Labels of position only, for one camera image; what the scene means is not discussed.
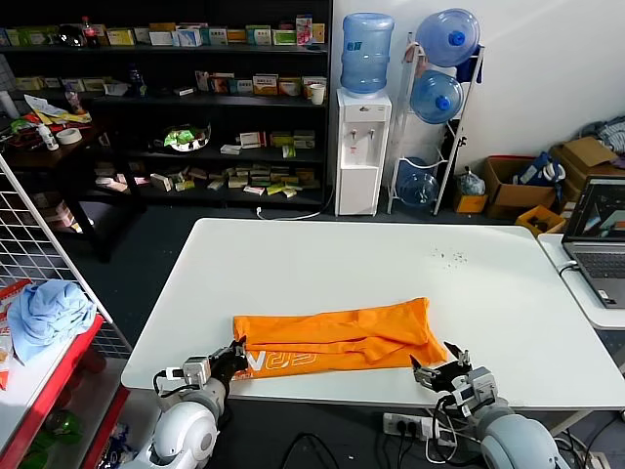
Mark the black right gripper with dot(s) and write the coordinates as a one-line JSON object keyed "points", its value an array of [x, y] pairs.
{"points": [[451, 378]]}

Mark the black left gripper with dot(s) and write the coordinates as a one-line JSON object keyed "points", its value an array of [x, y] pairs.
{"points": [[222, 371]]}

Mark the orange t-shirt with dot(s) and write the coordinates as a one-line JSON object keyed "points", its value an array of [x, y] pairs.
{"points": [[342, 332]]}

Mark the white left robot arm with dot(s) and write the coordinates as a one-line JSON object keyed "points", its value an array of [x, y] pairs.
{"points": [[183, 435]]}

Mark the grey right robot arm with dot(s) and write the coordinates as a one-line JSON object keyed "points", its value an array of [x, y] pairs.
{"points": [[517, 439]]}

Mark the pile of grey blue clothes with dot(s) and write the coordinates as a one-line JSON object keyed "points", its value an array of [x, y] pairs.
{"points": [[610, 132]]}

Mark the white power strip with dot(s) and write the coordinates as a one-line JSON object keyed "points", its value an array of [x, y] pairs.
{"points": [[395, 425]]}

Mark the white side table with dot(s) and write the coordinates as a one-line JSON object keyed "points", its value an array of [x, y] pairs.
{"points": [[581, 305]]}

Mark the yellow cardboard box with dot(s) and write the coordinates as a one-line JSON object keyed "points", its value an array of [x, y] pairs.
{"points": [[469, 202]]}

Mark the pink white flat box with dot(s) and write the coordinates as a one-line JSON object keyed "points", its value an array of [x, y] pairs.
{"points": [[111, 183], [254, 190]]}

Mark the yellow small crate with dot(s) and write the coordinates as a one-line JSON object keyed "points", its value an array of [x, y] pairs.
{"points": [[529, 215]]}

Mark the yellow green medicine box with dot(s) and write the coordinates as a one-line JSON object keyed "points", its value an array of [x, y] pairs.
{"points": [[281, 139], [280, 190]]}

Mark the white tan medicine box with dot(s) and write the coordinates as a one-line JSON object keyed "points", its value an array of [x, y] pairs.
{"points": [[216, 184], [161, 182]]}

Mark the clear plastic bag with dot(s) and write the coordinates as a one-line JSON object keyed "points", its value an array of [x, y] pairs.
{"points": [[470, 184]]}

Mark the open brown cardboard box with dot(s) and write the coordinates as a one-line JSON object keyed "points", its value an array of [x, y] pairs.
{"points": [[508, 195]]}

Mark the grey laptop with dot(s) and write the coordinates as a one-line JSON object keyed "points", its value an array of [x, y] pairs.
{"points": [[598, 266]]}

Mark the green round object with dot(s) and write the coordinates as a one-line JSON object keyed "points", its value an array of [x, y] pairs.
{"points": [[58, 430]]}

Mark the light blue cloth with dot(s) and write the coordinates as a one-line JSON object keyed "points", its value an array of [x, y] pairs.
{"points": [[49, 317]]}

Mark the white flat medicine box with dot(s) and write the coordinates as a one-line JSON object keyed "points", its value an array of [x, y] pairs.
{"points": [[230, 150]]}

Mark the white metal jug rack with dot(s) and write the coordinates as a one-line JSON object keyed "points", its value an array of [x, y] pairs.
{"points": [[454, 149]]}

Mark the green small medicine box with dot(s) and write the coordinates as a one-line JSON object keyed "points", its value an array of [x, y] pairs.
{"points": [[289, 152]]}

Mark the white water dispenser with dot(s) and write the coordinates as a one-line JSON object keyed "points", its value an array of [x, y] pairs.
{"points": [[359, 161]]}

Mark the blue white bag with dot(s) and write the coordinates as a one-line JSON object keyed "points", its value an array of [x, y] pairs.
{"points": [[537, 168]]}

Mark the black object on rack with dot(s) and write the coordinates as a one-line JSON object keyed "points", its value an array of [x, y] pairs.
{"points": [[450, 144]]}

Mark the red white medicine box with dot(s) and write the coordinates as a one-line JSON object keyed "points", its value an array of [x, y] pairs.
{"points": [[220, 84], [252, 140]]}

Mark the glass bowl with green packets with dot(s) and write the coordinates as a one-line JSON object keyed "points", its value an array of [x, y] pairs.
{"points": [[183, 137]]}

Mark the red snack package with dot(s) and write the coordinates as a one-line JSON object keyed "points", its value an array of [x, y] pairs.
{"points": [[12, 295]]}

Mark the brown cardboard box with flaps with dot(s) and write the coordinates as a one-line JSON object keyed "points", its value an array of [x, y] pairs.
{"points": [[583, 151]]}

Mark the black shelving unit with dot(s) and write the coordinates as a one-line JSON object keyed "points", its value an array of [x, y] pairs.
{"points": [[220, 101]]}

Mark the dark wooden table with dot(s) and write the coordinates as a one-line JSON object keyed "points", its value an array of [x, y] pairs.
{"points": [[73, 151]]}

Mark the blue white medicine box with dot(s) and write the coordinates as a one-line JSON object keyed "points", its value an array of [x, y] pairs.
{"points": [[186, 37], [241, 88]]}

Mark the small white flat box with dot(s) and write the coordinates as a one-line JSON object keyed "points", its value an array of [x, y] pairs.
{"points": [[183, 91]]}

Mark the beige tape roll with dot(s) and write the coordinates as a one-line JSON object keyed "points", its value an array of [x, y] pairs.
{"points": [[68, 141]]}

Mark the white paper cup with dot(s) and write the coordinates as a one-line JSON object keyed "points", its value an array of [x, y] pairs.
{"points": [[317, 95]]}

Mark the white red upright box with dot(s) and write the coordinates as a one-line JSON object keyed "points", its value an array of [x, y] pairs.
{"points": [[201, 81]]}

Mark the small white bottle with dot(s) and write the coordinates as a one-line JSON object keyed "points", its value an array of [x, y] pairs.
{"points": [[47, 139]]}

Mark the blue drink bottle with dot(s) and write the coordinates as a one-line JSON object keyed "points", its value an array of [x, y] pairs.
{"points": [[136, 80]]}

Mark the yellow white paper stack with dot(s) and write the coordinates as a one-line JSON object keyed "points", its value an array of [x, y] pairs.
{"points": [[54, 115]]}

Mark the purple pink bottle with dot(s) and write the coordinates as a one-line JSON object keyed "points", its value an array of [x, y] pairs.
{"points": [[73, 100]]}

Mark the pink rag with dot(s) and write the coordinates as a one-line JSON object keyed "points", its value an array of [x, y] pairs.
{"points": [[412, 53]]}

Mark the blue water jug upright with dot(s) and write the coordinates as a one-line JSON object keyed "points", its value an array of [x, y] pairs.
{"points": [[366, 54]]}

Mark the green snack packet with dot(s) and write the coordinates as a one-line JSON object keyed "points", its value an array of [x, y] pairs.
{"points": [[19, 127]]}

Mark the pink tall box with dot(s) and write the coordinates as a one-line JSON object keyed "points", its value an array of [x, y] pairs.
{"points": [[304, 29]]}

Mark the cola bottle red cap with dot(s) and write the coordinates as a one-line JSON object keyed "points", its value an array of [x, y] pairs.
{"points": [[90, 35]]}

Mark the dark round glass bowl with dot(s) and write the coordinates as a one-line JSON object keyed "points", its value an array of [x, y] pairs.
{"points": [[70, 36]]}

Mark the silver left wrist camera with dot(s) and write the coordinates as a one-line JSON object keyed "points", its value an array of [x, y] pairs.
{"points": [[195, 372]]}

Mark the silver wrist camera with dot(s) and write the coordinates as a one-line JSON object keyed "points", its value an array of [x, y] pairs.
{"points": [[195, 372], [476, 391]]}

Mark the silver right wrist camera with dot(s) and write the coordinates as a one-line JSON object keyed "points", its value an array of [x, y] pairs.
{"points": [[476, 391]]}

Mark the red frame shelf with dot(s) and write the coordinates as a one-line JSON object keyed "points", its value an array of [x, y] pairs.
{"points": [[29, 400]]}

